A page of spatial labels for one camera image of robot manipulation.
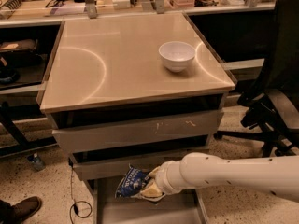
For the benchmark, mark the blue chip bag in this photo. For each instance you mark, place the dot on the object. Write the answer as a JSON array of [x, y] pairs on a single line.
[[132, 183]]

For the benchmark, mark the grey drawer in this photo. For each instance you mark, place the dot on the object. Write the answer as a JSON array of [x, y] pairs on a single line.
[[138, 131], [114, 167]]

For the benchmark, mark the black office chair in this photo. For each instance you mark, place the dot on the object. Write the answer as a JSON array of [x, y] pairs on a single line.
[[272, 99]]

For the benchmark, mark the white bowl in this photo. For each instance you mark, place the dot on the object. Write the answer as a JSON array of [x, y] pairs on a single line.
[[176, 56]]

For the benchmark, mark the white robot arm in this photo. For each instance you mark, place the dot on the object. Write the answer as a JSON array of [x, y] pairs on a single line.
[[278, 176]]

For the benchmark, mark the bottom open drawer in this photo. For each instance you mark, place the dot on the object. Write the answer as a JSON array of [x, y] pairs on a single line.
[[184, 208]]

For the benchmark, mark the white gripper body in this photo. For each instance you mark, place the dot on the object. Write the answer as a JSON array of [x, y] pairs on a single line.
[[163, 179]]

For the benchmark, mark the top grey drawer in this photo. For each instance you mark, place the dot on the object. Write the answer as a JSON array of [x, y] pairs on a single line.
[[138, 131]]

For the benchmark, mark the grey drawer cabinet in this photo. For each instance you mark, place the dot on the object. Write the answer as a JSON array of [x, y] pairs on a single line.
[[109, 70]]

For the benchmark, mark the brown shoe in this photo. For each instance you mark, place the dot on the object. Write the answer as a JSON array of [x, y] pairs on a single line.
[[17, 213]]

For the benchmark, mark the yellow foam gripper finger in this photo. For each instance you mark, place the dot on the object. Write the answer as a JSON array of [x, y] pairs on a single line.
[[154, 172], [151, 190]]

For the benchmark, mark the plastic water bottle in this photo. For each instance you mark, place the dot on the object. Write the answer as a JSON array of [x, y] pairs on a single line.
[[36, 161]]

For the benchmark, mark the black table leg stand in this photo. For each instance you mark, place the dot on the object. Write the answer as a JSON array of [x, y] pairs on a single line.
[[6, 113]]

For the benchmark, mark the middle grey drawer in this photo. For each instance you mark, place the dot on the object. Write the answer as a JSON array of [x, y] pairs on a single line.
[[114, 167]]

